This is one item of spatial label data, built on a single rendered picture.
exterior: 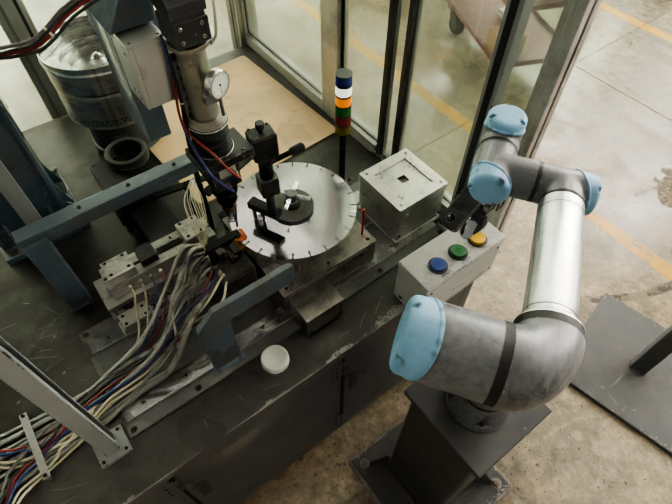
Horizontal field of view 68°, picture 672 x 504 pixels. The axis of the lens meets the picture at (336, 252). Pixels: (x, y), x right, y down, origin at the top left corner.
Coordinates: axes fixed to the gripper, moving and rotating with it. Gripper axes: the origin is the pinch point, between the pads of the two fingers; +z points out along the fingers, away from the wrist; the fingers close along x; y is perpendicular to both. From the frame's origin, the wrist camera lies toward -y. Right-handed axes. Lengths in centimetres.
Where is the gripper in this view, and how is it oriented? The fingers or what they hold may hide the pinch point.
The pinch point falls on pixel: (462, 235)
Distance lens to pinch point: 125.4
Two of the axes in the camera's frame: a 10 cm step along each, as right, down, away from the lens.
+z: 0.0, 5.9, 8.1
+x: -6.0, -6.5, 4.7
